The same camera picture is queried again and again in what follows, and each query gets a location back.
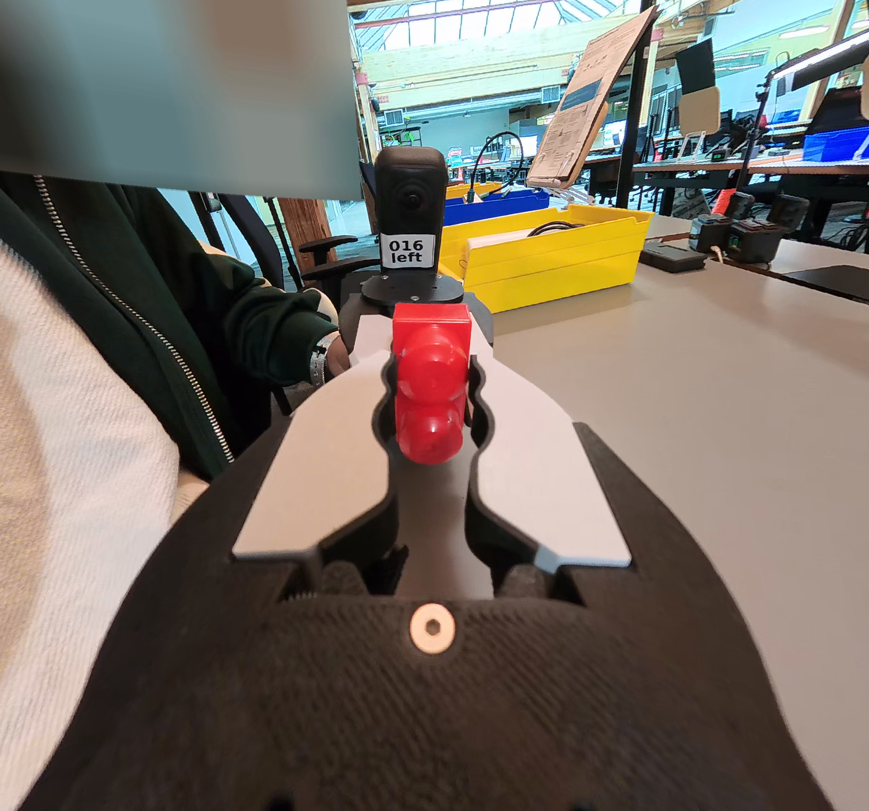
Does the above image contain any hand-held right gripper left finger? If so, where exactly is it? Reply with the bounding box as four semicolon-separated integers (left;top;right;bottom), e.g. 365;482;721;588
232;349;401;561

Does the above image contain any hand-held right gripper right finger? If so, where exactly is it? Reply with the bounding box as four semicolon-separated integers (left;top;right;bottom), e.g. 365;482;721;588
465;351;634;571

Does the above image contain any red toy brick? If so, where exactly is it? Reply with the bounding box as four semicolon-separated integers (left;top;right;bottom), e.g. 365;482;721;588
392;302;474;466

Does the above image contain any yellow plastic bin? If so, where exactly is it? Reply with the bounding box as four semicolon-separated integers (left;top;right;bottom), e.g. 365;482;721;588
438;205;654;315

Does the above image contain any person's left forearm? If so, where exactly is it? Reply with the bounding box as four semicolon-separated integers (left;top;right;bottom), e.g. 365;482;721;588
224;285;340;391

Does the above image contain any grey desk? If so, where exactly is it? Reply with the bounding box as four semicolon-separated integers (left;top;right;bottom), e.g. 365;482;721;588
390;214;869;811

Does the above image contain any silver wristwatch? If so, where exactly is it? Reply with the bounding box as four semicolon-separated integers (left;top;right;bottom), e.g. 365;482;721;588
309;332;340;389

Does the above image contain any blue plastic bin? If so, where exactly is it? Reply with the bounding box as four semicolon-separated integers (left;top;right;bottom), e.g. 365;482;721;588
441;188;551;227

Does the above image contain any black office chair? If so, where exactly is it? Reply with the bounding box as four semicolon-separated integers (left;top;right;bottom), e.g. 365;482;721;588
190;192;361;296

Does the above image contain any black flat box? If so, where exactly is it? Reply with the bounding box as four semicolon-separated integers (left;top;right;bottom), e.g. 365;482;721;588
640;243;708;273

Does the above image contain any cardboard sheet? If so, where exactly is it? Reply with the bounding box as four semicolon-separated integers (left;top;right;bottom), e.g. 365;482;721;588
526;5;661;191

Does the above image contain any dark green zip jacket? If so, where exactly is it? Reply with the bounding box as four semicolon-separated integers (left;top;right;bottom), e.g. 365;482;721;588
0;173;340;479

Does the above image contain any black charging case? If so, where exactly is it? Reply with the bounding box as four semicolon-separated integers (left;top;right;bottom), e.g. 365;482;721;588
726;217;782;264
689;214;731;254

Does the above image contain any cream white shirt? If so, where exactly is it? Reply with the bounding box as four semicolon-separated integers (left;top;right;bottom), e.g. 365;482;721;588
0;241;208;811

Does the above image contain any black pole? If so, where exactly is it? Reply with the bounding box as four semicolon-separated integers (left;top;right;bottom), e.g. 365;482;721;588
614;0;663;209

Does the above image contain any small stand with tan board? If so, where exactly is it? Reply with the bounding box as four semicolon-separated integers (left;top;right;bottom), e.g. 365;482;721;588
675;37;722;160

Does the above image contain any black flat pad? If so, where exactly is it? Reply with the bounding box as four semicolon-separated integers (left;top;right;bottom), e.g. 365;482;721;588
781;264;869;303

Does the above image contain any small blue bin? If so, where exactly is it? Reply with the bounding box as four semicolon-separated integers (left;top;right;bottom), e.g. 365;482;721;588
801;125;869;162

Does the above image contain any black gooseneck cable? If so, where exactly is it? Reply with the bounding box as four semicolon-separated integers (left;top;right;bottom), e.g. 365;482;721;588
468;132;525;204

